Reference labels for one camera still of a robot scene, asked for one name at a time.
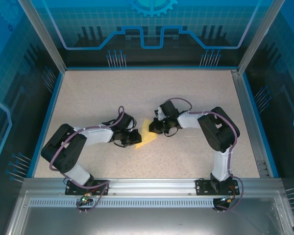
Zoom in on yellow paper sheet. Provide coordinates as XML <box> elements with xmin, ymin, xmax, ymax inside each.
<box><xmin>133</xmin><ymin>118</ymin><xmax>160</xmax><ymax>150</ymax></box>

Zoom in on metal sheet tray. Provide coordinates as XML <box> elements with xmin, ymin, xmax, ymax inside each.
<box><xmin>4</xmin><ymin>190</ymin><xmax>294</xmax><ymax>235</ymax></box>

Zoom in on blue printed gear panel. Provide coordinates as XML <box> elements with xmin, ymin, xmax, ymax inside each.
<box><xmin>38</xmin><ymin>0</ymin><xmax>263</xmax><ymax>68</ymax></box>

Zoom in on connector with green light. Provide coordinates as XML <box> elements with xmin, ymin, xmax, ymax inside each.
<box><xmin>78</xmin><ymin>192</ymin><xmax>93</xmax><ymax>206</ymax></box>
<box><xmin>218</xmin><ymin>195</ymin><xmax>237</xmax><ymax>205</ymax></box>

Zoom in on blue table border trim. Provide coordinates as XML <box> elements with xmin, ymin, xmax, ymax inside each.
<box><xmin>26</xmin><ymin>65</ymin><xmax>280</xmax><ymax>179</ymax></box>

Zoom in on blue printed side panel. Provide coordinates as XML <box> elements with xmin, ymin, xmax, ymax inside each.
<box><xmin>245</xmin><ymin>0</ymin><xmax>294</xmax><ymax>235</ymax></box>
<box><xmin>0</xmin><ymin>0</ymin><xmax>64</xmax><ymax>235</ymax></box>

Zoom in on left gripper thin black cable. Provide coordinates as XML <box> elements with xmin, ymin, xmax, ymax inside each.
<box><xmin>112</xmin><ymin>141</ymin><xmax>132</xmax><ymax>148</ymax></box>

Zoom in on gripper thin black cable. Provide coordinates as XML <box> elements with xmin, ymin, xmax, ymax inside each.
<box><xmin>164</xmin><ymin>126</ymin><xmax>179</xmax><ymax>137</ymax></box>
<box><xmin>112</xmin><ymin>141</ymin><xmax>132</xmax><ymax>148</ymax></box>

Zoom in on right gripper thin black cable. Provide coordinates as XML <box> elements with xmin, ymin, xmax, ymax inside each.
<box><xmin>164</xmin><ymin>126</ymin><xmax>179</xmax><ymax>137</ymax></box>

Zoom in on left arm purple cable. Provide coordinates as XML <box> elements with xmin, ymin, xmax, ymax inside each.
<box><xmin>49</xmin><ymin>105</ymin><xmax>125</xmax><ymax>214</ymax></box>

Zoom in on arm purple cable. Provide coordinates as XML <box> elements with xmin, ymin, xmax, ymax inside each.
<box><xmin>164</xmin><ymin>97</ymin><xmax>245</xmax><ymax>213</ymax></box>
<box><xmin>49</xmin><ymin>105</ymin><xmax>125</xmax><ymax>214</ymax></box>

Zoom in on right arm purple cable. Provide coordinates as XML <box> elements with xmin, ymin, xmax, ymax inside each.
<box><xmin>164</xmin><ymin>97</ymin><xmax>245</xmax><ymax>213</ymax></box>

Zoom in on aluminium mounting rail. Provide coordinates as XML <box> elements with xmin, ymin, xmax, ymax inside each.
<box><xmin>22</xmin><ymin>178</ymin><xmax>284</xmax><ymax>196</ymax></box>

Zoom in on slotted metal cable duct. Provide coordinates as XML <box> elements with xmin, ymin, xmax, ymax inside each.
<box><xmin>29</xmin><ymin>198</ymin><xmax>218</xmax><ymax>209</ymax></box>

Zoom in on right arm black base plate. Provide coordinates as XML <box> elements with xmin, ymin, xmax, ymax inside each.
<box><xmin>195</xmin><ymin>178</ymin><xmax>239</xmax><ymax>196</ymax></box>

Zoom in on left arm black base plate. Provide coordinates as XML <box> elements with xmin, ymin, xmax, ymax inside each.
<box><xmin>65</xmin><ymin>179</ymin><xmax>111</xmax><ymax>196</ymax></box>

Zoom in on aluminium side rail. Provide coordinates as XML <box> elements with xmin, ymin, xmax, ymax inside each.
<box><xmin>231</xmin><ymin>69</ymin><xmax>271</xmax><ymax>179</ymax></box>

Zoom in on aluminium frame post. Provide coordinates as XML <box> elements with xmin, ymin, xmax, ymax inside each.
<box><xmin>236</xmin><ymin>0</ymin><xmax>285</xmax><ymax>75</ymax></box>
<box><xmin>17</xmin><ymin>0</ymin><xmax>69</xmax><ymax>74</ymax></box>

